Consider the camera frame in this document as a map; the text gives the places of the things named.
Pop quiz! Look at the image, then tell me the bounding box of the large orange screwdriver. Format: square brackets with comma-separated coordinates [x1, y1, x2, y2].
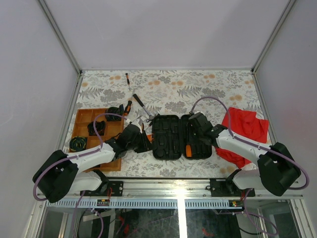
[185, 123, 193, 159]

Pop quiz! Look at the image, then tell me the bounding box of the black plastic tool case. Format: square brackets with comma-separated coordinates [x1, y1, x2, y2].
[151, 114, 212, 161]

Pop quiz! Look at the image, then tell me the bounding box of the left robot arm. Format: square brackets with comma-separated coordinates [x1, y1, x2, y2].
[32, 124, 152, 203]

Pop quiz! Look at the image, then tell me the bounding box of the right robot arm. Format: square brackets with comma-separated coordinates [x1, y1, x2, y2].
[189, 113, 301, 196]

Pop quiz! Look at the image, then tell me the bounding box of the dark patterned rolled cloth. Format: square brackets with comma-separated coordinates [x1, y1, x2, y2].
[105, 104, 124, 121]

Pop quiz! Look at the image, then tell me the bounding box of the red cloth bag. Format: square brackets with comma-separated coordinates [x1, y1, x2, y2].
[215, 107, 269, 169]

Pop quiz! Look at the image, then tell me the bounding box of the wooden compartment tray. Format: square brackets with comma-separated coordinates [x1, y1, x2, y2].
[67, 108, 126, 172]

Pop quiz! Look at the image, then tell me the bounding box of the small precision screwdriver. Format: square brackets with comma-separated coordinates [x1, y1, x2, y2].
[125, 73, 131, 90]

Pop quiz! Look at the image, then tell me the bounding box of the black orange handle screwdriver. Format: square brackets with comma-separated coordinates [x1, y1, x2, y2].
[124, 90, 135, 116]

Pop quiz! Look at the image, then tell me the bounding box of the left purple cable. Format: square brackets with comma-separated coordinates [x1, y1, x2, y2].
[33, 113, 134, 238]

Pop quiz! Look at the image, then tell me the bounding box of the claw hammer black handle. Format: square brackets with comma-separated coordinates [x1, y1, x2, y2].
[133, 94, 157, 122]

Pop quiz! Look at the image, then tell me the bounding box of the aluminium front rail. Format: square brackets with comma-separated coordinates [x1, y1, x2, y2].
[36, 178, 302, 210]

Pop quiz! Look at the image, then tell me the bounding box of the yellow black rolled strap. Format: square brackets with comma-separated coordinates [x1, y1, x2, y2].
[69, 136, 88, 152]

